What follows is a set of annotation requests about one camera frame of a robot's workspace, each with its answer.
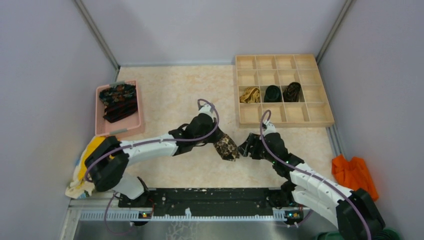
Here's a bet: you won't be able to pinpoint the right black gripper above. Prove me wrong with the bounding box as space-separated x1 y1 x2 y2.
236 132 277 164

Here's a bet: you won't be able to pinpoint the brown floral patterned tie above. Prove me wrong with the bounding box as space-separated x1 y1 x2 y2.
213 133 240 162

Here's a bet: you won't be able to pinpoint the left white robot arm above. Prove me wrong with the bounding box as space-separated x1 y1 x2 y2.
83 100 225 207

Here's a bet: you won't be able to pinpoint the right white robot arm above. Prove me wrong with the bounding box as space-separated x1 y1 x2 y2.
238 122 386 240

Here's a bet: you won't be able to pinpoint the dark ties in basket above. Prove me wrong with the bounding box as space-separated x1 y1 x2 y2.
98 83 138 123

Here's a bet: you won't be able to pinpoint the rolled yellow tie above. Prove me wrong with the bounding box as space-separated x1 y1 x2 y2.
239 86 261 104

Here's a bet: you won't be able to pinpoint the rolled dark green tie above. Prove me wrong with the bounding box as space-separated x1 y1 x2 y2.
263 85 283 103

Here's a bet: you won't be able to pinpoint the rolled brown patterned tie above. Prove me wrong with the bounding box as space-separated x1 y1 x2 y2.
282 82 301 103

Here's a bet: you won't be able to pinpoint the wooden compartment tray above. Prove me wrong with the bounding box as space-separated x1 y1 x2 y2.
235 54 335 128

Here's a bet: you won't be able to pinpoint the pink plastic basket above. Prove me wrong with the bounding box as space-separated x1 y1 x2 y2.
95 80 145 139

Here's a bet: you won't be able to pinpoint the orange cloth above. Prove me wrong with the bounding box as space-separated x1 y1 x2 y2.
331 154 380 202

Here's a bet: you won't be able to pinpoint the yellow cloth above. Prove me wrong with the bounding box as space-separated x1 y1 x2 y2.
74 136 106 181

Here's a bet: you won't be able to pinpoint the white patterned cloth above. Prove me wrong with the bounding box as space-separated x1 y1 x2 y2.
64 161 95 199

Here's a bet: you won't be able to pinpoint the green bin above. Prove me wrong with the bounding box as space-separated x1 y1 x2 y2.
314 228 401 240

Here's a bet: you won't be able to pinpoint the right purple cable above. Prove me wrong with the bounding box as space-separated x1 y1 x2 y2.
259 109 374 240

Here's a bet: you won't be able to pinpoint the purple cable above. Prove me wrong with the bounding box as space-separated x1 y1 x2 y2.
84 98 221 236
259 109 374 240

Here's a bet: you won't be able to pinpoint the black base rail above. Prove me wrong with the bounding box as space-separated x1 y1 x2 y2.
117 187 300 217

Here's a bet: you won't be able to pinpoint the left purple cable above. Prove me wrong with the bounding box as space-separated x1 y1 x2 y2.
84 98 221 236

